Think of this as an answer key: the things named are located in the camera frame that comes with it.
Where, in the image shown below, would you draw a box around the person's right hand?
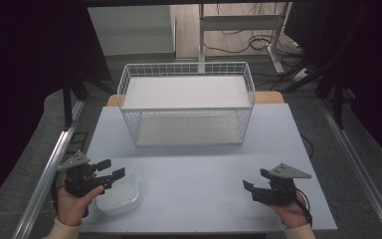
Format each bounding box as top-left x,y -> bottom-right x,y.
264,190 -> 310,230

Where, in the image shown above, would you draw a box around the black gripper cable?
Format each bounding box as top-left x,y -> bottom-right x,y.
280,187 -> 313,227

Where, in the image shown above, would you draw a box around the black cables on floor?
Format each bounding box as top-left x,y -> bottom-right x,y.
202,29 -> 316,92

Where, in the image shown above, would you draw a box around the white wire basket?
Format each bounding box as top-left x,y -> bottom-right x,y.
116,61 -> 257,148

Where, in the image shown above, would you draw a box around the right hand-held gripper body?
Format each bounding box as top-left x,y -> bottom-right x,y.
251,162 -> 312,206

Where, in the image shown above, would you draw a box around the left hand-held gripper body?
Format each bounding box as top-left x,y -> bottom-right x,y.
57,150 -> 115,198

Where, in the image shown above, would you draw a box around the aluminium rail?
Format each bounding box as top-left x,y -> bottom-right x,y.
318,98 -> 382,239
11,99 -> 87,239

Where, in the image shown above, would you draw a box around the person's left hand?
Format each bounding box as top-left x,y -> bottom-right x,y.
57,172 -> 105,228

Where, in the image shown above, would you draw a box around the white desk frame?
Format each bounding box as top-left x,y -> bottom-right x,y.
197,2 -> 293,75

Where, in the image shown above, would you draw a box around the black metal stand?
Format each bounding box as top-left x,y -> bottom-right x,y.
61,74 -> 113,131
280,59 -> 356,130

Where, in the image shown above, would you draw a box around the white power strip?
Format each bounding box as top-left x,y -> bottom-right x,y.
290,67 -> 311,83

